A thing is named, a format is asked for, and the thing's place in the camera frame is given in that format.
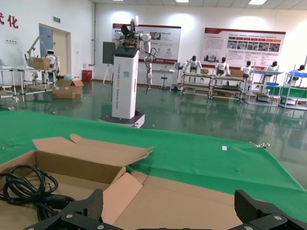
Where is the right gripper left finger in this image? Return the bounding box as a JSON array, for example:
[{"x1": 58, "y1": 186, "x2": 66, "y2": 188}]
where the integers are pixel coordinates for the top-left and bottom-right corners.
[{"x1": 23, "y1": 188, "x2": 118, "y2": 230}]

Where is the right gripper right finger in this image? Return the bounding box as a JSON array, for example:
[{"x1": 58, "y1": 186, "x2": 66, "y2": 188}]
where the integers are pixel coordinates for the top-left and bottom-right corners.
[{"x1": 234, "y1": 188, "x2": 307, "y2": 230}]

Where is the black power cable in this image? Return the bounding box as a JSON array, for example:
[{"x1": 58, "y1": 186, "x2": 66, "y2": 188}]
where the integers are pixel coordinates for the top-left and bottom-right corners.
[{"x1": 0, "y1": 164, "x2": 78, "y2": 225}]

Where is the open brown cardboard box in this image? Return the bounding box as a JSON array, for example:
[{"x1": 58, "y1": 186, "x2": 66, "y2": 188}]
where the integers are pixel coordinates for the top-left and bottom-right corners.
[
  {"x1": 100, "y1": 170, "x2": 262, "y2": 230},
  {"x1": 0, "y1": 133, "x2": 154, "y2": 230}
]

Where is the closed flat cardboard box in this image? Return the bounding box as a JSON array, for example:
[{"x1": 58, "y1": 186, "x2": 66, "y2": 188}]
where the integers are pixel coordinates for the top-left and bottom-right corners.
[{"x1": 52, "y1": 86, "x2": 77, "y2": 100}]

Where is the open cardboard floor box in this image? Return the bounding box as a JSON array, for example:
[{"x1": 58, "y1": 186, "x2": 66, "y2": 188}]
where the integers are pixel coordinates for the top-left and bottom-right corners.
[{"x1": 55, "y1": 78, "x2": 84, "y2": 90}]

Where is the cardboard box on bench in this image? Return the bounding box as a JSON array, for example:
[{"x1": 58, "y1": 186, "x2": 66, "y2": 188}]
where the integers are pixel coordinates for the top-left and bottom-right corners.
[{"x1": 30, "y1": 57, "x2": 51, "y2": 71}]

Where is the metal table clip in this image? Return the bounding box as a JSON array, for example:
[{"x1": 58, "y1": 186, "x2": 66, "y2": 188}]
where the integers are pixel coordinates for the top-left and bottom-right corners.
[{"x1": 249, "y1": 141, "x2": 271, "y2": 148}]

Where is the green table cloth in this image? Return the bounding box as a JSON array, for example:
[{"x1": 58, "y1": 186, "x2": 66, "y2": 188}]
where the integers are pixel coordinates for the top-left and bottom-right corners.
[{"x1": 0, "y1": 110, "x2": 307, "y2": 211}]

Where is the rack with green cloth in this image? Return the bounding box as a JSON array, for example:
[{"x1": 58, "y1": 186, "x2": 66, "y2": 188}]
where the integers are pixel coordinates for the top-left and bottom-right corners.
[{"x1": 278, "y1": 71, "x2": 307, "y2": 110}]

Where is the red waste bin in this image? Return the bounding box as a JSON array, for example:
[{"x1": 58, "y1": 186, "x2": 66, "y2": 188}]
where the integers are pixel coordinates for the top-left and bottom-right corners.
[{"x1": 82, "y1": 69, "x2": 93, "y2": 82}]

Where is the white pipe shelf rack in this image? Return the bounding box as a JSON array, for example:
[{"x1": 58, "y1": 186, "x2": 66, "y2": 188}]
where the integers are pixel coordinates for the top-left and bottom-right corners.
[
  {"x1": 211, "y1": 74, "x2": 246, "y2": 100},
  {"x1": 181, "y1": 69, "x2": 213, "y2": 97}
]

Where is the blue white shelf rack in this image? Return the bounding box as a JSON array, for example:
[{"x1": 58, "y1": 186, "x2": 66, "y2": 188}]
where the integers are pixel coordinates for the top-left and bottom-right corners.
[{"x1": 245, "y1": 69, "x2": 283, "y2": 105}]

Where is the white black humanoid robot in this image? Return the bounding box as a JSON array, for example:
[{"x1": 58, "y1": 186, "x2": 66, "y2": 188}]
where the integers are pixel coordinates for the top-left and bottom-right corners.
[
  {"x1": 240, "y1": 60, "x2": 256, "y2": 78},
  {"x1": 265, "y1": 61, "x2": 279, "y2": 72},
  {"x1": 182, "y1": 55, "x2": 205, "y2": 73},
  {"x1": 215, "y1": 57, "x2": 232, "y2": 76},
  {"x1": 291, "y1": 64, "x2": 307, "y2": 73}
]

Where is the black round stool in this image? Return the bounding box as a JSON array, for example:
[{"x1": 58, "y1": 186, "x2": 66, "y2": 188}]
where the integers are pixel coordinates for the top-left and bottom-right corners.
[{"x1": 160, "y1": 76, "x2": 169, "y2": 92}]

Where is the white pipe workbench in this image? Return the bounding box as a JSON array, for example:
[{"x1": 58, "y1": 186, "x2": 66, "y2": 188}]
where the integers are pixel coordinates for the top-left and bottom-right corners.
[{"x1": 0, "y1": 67, "x2": 53, "y2": 103}]

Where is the small white humanoid robot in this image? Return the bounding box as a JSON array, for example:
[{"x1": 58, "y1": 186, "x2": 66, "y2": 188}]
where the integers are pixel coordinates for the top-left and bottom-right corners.
[{"x1": 45, "y1": 49, "x2": 60, "y2": 80}]

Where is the white desk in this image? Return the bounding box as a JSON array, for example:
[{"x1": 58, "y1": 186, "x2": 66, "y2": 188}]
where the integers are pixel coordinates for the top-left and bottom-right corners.
[{"x1": 153, "y1": 68, "x2": 177, "y2": 92}]

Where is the grey panel on stand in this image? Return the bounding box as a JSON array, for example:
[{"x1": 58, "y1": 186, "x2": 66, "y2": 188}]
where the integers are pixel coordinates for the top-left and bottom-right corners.
[{"x1": 102, "y1": 41, "x2": 116, "y2": 84}]

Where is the wide red white info board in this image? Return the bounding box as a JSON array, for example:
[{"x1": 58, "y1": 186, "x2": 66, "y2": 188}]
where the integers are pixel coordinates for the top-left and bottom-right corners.
[{"x1": 203, "y1": 27, "x2": 287, "y2": 69}]

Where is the beige door with frame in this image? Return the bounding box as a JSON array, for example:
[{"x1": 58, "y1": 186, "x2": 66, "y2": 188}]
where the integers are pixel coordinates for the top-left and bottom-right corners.
[{"x1": 38, "y1": 23, "x2": 72, "y2": 81}]

